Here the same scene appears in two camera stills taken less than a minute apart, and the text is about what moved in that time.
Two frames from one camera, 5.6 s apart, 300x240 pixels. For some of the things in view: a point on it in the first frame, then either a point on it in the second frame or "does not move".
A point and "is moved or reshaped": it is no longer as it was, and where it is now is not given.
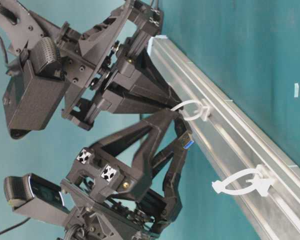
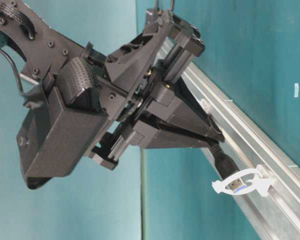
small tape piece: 296,90 does not move
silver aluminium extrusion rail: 273,193 does not move
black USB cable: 189,141 is moved or reshaped
